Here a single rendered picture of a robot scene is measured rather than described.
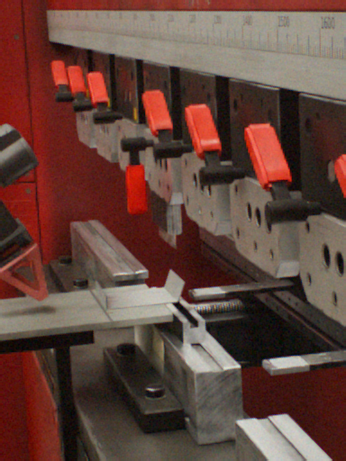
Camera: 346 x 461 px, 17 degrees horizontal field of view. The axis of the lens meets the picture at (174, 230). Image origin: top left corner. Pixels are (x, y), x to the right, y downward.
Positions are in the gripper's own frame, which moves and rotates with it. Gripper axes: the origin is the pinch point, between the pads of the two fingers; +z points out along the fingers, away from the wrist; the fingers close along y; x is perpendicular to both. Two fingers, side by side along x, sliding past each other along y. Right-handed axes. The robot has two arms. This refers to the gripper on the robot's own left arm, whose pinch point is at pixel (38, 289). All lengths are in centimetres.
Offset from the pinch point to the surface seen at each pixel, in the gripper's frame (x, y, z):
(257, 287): -25.7, -2.7, 17.1
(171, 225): -19.8, -6.0, 1.5
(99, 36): -29.2, 21.2, -22.3
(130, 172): -17.9, -17.4, -10.2
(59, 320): -0.2, -6.4, 3.5
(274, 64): -28, -65, -21
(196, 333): -14.0, -14.4, 13.3
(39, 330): 2.7, -9.7, 2.2
